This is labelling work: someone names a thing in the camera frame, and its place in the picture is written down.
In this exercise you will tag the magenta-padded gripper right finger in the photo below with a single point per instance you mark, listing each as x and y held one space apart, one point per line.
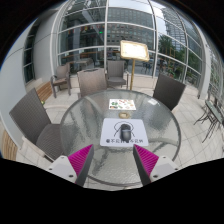
146 161

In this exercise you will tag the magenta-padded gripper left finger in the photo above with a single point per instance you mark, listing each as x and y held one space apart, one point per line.
80 161

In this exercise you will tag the black computer mouse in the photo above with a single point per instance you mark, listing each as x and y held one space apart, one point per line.
125 132

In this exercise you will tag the white mouse pad with outline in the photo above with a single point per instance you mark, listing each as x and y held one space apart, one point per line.
110 133

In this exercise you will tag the beige tape roll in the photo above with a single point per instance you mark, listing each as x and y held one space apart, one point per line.
121 115

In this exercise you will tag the colourful printed picture sheet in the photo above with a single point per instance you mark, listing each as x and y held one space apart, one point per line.
122 104

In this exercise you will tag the grey wicker chair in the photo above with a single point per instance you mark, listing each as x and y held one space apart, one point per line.
168 90
116 70
91 81
61 73
30 116

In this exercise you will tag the wooden slat bench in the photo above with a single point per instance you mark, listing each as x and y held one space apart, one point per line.
8 146
45 90

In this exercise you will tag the dark metal outdoor furniture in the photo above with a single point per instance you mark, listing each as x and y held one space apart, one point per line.
213 115

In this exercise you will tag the gold framed menu stand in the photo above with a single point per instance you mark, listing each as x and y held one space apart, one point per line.
135 50

